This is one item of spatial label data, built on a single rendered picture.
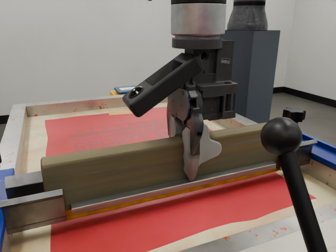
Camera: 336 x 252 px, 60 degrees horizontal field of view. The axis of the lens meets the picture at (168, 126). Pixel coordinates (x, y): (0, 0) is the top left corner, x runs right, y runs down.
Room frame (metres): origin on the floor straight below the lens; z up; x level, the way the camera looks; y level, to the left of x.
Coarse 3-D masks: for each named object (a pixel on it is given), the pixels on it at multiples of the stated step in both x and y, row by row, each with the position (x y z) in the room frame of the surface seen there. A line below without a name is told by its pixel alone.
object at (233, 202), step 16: (160, 112) 0.89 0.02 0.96; (208, 128) 0.74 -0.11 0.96; (256, 176) 0.48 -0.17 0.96; (272, 176) 0.48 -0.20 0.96; (192, 192) 0.43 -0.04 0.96; (208, 192) 0.43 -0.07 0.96; (224, 192) 0.43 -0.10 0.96; (240, 192) 0.43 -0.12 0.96; (256, 192) 0.43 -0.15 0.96; (272, 192) 0.43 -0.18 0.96; (288, 192) 0.43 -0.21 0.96; (192, 208) 0.38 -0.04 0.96; (208, 208) 0.38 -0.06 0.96; (224, 208) 0.38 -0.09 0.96; (240, 208) 0.38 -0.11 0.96; (256, 208) 0.38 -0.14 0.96; (272, 208) 0.38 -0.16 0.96; (208, 224) 0.35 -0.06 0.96; (224, 224) 0.35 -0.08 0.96
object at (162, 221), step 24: (48, 120) 0.81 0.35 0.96; (72, 120) 0.81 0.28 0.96; (96, 120) 0.81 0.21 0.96; (48, 144) 0.64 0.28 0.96; (96, 216) 0.36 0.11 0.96; (120, 216) 0.36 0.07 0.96; (144, 216) 0.36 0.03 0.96; (168, 216) 0.36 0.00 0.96; (192, 216) 0.36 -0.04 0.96; (72, 240) 0.31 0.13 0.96; (96, 240) 0.31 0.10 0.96; (120, 240) 0.31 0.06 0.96; (144, 240) 0.31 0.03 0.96; (168, 240) 0.31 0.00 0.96
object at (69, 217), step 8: (240, 176) 0.46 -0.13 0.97; (248, 176) 0.47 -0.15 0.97; (208, 184) 0.43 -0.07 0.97; (216, 184) 0.44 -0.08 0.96; (176, 192) 0.41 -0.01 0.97; (184, 192) 0.42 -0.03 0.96; (136, 200) 0.39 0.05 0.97; (144, 200) 0.39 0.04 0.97; (104, 208) 0.37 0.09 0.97; (112, 208) 0.37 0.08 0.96; (72, 216) 0.35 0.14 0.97; (80, 216) 0.35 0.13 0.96
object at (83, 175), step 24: (144, 144) 0.39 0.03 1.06; (168, 144) 0.40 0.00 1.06; (240, 144) 0.44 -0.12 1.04; (48, 168) 0.33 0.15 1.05; (72, 168) 0.34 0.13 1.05; (96, 168) 0.35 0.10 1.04; (120, 168) 0.37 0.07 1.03; (144, 168) 0.38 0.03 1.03; (168, 168) 0.40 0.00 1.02; (216, 168) 0.43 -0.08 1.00; (72, 192) 0.34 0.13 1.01; (96, 192) 0.35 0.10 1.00; (120, 192) 0.37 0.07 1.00
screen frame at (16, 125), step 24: (120, 96) 0.96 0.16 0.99; (24, 120) 0.74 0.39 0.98; (216, 120) 0.80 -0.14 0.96; (240, 120) 0.71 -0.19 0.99; (0, 144) 0.55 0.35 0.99; (0, 168) 0.45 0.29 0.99; (312, 168) 0.48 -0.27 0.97; (216, 240) 0.27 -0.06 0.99; (240, 240) 0.27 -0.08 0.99; (264, 240) 0.27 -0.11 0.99
